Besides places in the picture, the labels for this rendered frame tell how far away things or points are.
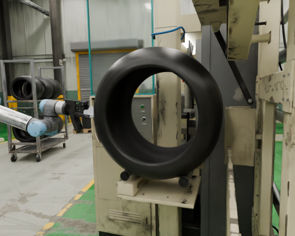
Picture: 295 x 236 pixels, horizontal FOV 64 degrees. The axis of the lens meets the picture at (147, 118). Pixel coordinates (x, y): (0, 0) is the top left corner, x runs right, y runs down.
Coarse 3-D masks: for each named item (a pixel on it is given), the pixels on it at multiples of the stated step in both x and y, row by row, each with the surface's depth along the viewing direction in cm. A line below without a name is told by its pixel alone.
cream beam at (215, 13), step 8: (192, 0) 90; (200, 0) 90; (208, 0) 90; (216, 0) 90; (200, 8) 99; (208, 8) 99; (216, 8) 99; (224, 8) 99; (200, 16) 109; (208, 16) 110; (216, 16) 110; (224, 16) 110; (208, 24) 123
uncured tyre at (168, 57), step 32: (128, 64) 99; (160, 64) 95; (192, 64) 94; (96, 96) 108; (128, 96) 132; (96, 128) 110; (128, 128) 134; (128, 160) 104; (160, 160) 127; (192, 160) 96
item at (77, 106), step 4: (68, 100) 124; (72, 100) 123; (76, 100) 125; (80, 100) 127; (64, 104) 124; (68, 104) 124; (72, 104) 123; (76, 104) 121; (80, 104) 120; (84, 104) 123; (64, 108) 123; (68, 108) 126; (72, 108) 121; (76, 108) 122; (80, 108) 121; (84, 108) 124; (88, 108) 126; (64, 112) 124; (72, 112) 124; (76, 112) 121; (80, 112) 121
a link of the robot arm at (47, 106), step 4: (44, 100) 128; (48, 100) 128; (52, 100) 128; (40, 104) 128; (44, 104) 127; (48, 104) 126; (52, 104) 125; (40, 108) 128; (44, 108) 127; (48, 108) 126; (52, 108) 125; (44, 112) 127; (48, 112) 126; (52, 112) 127
